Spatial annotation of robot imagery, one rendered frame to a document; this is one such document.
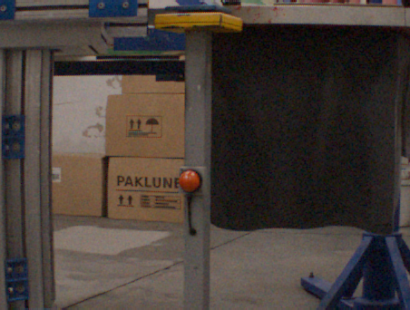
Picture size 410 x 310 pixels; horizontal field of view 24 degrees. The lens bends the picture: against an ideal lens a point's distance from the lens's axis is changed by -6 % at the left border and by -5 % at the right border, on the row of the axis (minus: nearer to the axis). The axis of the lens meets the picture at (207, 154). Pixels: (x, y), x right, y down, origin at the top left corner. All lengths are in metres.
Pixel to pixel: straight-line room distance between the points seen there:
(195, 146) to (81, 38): 0.30
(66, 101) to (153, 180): 1.16
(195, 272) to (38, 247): 0.35
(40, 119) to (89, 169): 4.86
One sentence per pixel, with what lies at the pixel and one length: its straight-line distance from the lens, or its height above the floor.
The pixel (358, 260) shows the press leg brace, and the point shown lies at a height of 0.27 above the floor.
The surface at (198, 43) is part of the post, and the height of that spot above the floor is 0.90.
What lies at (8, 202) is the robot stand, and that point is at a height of 0.59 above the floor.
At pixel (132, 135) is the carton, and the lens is 6.70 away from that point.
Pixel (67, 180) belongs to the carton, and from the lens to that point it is 6.91.
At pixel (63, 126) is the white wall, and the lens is 7.45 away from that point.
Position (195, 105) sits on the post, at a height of 0.78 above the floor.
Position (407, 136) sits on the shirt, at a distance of 2.30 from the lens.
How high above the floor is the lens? 0.79
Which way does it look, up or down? 3 degrees down
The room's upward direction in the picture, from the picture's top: 1 degrees clockwise
